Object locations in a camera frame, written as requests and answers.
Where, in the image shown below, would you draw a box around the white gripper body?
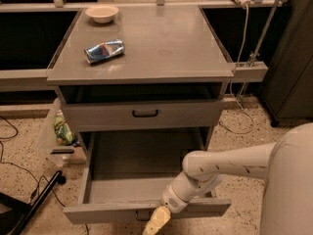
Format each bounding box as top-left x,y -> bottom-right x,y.
161,171 -> 212,213

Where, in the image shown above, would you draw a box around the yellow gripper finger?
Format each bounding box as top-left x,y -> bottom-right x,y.
142,206 -> 171,235

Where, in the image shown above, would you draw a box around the grey drawer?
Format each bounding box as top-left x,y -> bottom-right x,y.
63,129 -> 232,226
62,100 -> 223,132

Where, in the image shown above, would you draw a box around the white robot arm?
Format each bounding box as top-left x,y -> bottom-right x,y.
143,123 -> 313,235

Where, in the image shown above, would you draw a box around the grey top drawer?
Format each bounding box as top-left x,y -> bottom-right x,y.
62,100 -> 223,132

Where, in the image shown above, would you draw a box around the grey drawer cabinet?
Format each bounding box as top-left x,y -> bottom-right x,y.
47,5 -> 234,148

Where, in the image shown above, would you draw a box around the green snack bag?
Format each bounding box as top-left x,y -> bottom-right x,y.
53,111 -> 75,146

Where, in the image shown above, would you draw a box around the clear plastic bin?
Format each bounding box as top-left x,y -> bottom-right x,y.
38,99 -> 86,166

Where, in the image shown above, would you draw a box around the black stand leg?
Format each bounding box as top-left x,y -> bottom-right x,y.
0,170 -> 66,235

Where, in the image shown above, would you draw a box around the dark grey cabinet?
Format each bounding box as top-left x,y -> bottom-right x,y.
259,0 -> 313,127

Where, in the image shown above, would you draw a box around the white bowl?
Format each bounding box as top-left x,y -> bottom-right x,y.
85,5 -> 118,24

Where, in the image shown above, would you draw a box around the metal diagonal rod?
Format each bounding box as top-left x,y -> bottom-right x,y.
236,0 -> 288,100

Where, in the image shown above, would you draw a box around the white hanging cable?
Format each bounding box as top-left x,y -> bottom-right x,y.
218,3 -> 255,135

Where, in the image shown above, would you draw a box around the black floor cable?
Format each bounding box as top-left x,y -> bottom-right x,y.
0,115 -> 90,235

